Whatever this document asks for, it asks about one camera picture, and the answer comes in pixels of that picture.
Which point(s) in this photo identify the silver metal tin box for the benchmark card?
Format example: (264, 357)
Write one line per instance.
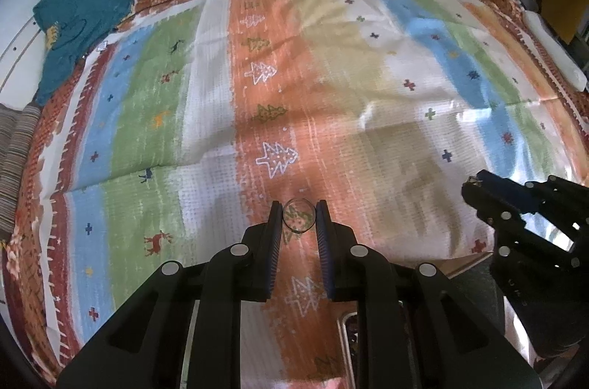
(347, 343)

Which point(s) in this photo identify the colourful striped woven mat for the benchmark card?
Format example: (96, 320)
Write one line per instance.
(322, 94)

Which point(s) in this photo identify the teal garment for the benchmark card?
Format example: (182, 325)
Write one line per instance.
(78, 16)

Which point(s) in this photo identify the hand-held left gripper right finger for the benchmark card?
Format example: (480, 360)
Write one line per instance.
(324, 251)

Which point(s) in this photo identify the grey striped folded cloth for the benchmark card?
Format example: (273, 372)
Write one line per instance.
(16, 159)

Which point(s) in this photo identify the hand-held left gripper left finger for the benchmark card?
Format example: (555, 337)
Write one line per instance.
(275, 251)

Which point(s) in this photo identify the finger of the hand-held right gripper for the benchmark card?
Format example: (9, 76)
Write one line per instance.
(504, 189)
(563, 205)

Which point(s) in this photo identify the white bed headboard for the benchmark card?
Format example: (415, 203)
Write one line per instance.
(18, 58)

